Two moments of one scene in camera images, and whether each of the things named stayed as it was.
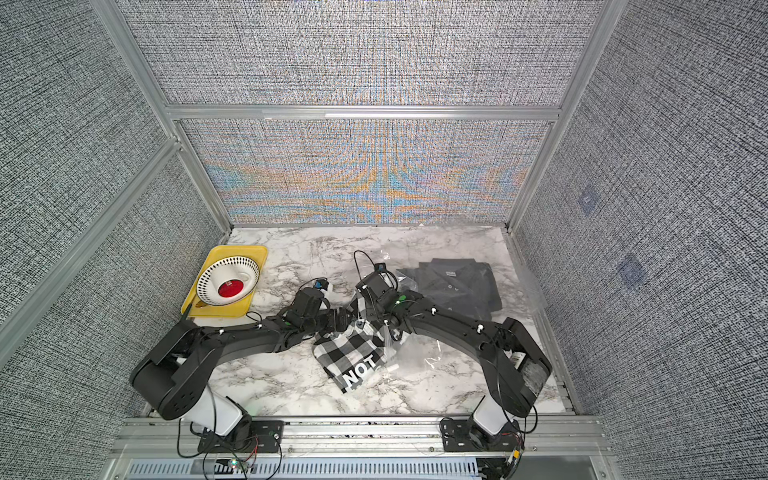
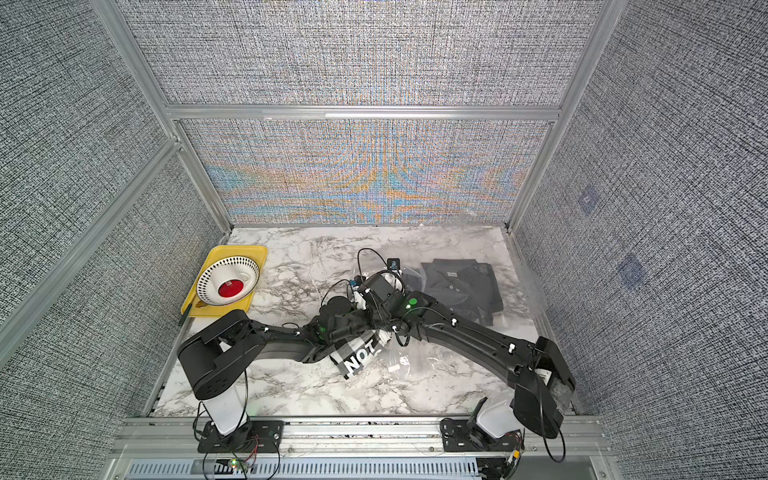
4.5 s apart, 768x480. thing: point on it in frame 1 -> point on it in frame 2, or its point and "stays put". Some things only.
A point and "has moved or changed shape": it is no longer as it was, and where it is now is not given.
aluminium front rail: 171,448 stays put
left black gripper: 334,326 -> 371,321
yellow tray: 257,253 stays put
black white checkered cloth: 351,354 has moved or changed shape
